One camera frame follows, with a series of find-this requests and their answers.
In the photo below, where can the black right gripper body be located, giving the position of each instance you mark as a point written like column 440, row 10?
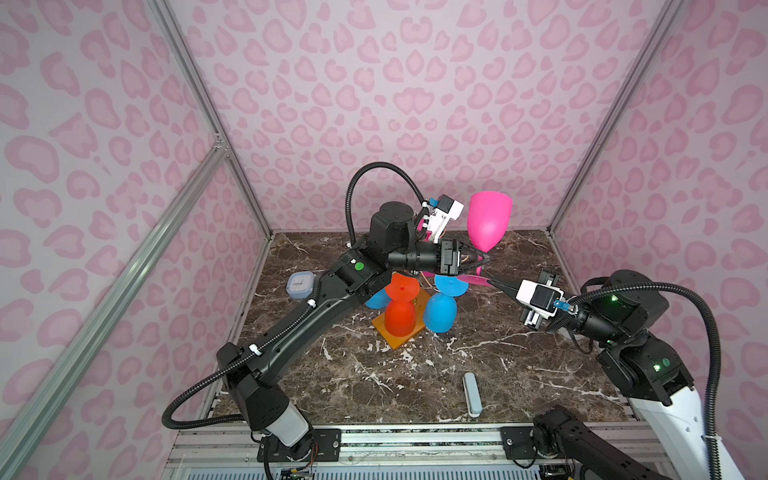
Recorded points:
column 531, row 320

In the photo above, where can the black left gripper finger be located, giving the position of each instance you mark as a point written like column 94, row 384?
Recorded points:
column 469, row 253
column 472, row 267

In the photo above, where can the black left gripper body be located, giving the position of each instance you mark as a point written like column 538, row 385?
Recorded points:
column 425, row 257

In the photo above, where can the pink wine glass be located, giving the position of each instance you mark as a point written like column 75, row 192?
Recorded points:
column 488, row 219

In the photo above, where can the blue wine glass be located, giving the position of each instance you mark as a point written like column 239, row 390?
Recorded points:
column 441, row 309
column 378, row 301

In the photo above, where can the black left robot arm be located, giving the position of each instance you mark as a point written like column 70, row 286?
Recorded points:
column 251, row 374

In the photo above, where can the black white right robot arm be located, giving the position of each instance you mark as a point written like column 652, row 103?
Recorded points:
column 616, row 312

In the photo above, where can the blue wine glass front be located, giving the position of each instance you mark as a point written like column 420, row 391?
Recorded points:
column 441, row 309

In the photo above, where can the red wine glass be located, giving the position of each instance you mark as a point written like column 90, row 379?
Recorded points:
column 400, row 313

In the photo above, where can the orange wooden rack base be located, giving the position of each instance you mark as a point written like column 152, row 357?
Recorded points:
column 395, row 342

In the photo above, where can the white blue case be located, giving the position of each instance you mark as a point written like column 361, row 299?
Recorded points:
column 472, row 395

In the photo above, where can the light blue alarm clock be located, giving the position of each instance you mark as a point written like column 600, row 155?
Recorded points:
column 300, row 285

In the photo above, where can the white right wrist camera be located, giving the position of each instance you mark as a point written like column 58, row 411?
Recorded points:
column 546, row 293

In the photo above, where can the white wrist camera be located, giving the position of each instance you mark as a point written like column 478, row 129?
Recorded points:
column 440, row 212
column 546, row 293

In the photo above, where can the gold wire glass rack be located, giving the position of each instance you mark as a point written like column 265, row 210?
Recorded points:
column 427, row 285

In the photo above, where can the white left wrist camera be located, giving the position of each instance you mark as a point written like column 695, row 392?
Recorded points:
column 440, row 212

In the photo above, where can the aluminium front rail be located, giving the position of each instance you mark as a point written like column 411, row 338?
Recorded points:
column 451, row 450

